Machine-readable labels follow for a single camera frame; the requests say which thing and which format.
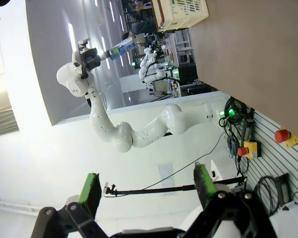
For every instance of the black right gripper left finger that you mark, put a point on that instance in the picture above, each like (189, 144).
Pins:
(64, 223)

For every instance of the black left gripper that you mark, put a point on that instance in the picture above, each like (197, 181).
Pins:
(92, 59)

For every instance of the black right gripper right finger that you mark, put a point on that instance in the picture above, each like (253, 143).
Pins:
(238, 220)

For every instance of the blue Pocari Sweat can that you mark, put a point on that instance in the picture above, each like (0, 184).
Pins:
(126, 45)

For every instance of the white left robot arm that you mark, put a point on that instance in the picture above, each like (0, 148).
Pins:
(124, 136)

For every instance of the cream shopping basket brown rim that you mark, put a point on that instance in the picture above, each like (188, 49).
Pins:
(183, 17)

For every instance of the white background robot arms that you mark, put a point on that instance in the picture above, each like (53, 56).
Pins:
(151, 72)

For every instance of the white control box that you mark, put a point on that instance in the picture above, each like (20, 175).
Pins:
(217, 171)

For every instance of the black handheld enabling device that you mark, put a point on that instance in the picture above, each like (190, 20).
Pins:
(284, 191)

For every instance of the grey slotted aluminium base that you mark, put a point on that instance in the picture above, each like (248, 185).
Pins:
(268, 158)

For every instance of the yellow box emergency stop button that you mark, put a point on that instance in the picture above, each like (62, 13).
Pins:
(250, 148)

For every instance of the white paper sheet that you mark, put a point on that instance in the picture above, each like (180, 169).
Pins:
(167, 178)

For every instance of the red emergency stop yellow plate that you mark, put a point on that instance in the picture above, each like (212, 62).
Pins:
(283, 136)

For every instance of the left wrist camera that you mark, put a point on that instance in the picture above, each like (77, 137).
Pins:
(84, 44)

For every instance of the black camera boom pole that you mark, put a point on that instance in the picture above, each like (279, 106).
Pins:
(151, 190)

